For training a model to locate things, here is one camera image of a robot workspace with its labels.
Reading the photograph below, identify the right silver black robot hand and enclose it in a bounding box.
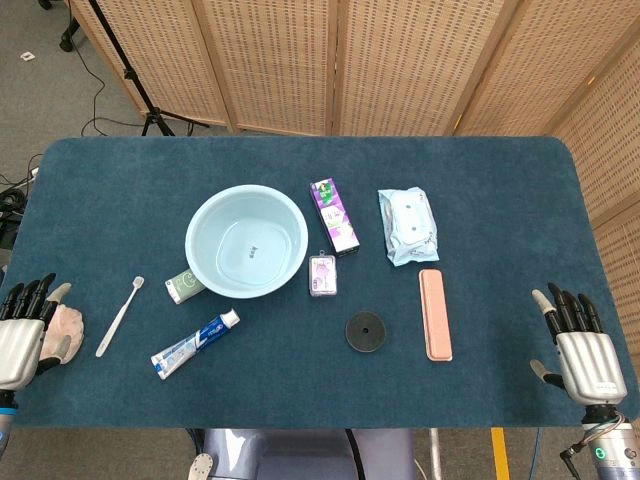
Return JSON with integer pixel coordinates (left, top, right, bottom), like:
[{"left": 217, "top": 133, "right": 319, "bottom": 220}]
[{"left": 529, "top": 282, "right": 629, "bottom": 407}]

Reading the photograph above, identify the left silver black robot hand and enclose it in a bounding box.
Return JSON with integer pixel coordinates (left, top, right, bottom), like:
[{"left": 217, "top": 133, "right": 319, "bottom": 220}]
[{"left": 0, "top": 273, "right": 72, "bottom": 401}]

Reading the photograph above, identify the pink bath sponge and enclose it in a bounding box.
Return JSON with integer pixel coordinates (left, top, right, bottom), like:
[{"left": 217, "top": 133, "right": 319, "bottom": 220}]
[{"left": 39, "top": 303, "right": 85, "bottom": 364}]

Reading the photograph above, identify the blue white toothpaste tube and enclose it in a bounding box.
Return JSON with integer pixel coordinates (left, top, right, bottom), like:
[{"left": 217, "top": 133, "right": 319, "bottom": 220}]
[{"left": 150, "top": 308, "right": 241, "bottom": 381}]

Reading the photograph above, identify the black tape roll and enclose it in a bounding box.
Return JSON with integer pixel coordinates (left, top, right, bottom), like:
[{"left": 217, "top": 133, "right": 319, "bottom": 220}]
[{"left": 344, "top": 310, "right": 388, "bottom": 355}]

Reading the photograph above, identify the light blue plastic basin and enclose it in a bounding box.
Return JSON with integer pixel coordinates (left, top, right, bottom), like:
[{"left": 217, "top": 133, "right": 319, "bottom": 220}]
[{"left": 184, "top": 184, "right": 310, "bottom": 300}]

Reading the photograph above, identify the purple white carton box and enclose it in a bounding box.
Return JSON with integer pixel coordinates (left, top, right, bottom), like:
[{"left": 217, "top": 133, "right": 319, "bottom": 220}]
[{"left": 309, "top": 179, "right": 361, "bottom": 258}]

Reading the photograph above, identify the white toothbrush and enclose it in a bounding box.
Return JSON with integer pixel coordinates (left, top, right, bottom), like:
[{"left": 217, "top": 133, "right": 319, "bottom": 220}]
[{"left": 95, "top": 275, "right": 146, "bottom": 358}]

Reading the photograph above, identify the yellow floor tape strip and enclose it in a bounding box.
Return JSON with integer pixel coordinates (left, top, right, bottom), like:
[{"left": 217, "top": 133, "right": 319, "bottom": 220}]
[{"left": 490, "top": 427, "right": 511, "bottom": 480}]

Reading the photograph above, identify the pink toothbrush case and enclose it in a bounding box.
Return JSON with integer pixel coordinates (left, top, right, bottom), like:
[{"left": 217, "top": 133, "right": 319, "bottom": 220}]
[{"left": 418, "top": 268, "right": 454, "bottom": 362}]

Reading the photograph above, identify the green white soap box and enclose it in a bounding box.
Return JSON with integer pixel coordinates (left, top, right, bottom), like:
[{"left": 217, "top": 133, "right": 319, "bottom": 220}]
[{"left": 164, "top": 268, "right": 206, "bottom": 305}]

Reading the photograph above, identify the metal table leg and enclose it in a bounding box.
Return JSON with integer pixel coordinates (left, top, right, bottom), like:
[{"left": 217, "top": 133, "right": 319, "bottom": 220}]
[{"left": 428, "top": 428, "right": 444, "bottom": 480}]

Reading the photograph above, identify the light blue wet wipes pack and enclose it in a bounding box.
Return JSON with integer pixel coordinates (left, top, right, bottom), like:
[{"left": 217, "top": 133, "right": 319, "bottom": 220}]
[{"left": 377, "top": 186, "right": 441, "bottom": 268}]

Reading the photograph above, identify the clear purple floss pick box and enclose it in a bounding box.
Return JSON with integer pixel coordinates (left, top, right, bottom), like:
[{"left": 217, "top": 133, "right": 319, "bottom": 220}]
[{"left": 308, "top": 251, "right": 342, "bottom": 298}]

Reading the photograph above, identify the dark blue table mat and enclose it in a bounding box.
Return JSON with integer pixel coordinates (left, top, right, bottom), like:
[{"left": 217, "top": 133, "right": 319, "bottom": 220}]
[{"left": 0, "top": 135, "right": 629, "bottom": 431}]

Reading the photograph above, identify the black tripod stand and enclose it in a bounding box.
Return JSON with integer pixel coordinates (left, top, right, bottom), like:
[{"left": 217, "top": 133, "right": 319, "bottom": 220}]
[{"left": 87, "top": 0, "right": 211, "bottom": 137}]

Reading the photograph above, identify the lavender robot torso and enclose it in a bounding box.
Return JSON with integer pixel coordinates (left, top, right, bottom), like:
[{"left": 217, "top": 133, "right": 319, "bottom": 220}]
[{"left": 192, "top": 428, "right": 419, "bottom": 480}]

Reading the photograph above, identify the black caster foot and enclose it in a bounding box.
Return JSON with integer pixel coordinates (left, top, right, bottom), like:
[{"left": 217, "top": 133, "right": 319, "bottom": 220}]
[{"left": 58, "top": 17, "right": 81, "bottom": 52}]

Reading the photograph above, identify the wicker folding screen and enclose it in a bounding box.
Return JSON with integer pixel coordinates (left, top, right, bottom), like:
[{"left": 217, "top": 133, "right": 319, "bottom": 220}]
[{"left": 69, "top": 0, "right": 640, "bottom": 346}]

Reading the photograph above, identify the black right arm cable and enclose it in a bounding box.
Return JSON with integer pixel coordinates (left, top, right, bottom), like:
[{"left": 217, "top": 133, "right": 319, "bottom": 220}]
[{"left": 559, "top": 434, "right": 626, "bottom": 466}]

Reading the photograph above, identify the black cable bundle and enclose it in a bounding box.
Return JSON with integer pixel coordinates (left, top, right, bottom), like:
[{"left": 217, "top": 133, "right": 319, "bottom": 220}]
[{"left": 0, "top": 167, "right": 41, "bottom": 251}]

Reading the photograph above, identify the white perforated bracket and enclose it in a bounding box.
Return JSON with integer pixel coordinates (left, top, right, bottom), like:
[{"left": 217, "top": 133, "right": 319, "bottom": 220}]
[{"left": 187, "top": 452, "right": 215, "bottom": 480}]

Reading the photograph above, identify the black floor cable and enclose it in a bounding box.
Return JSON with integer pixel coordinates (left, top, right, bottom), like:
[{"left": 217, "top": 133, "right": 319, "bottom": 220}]
[{"left": 69, "top": 44, "right": 146, "bottom": 137}]

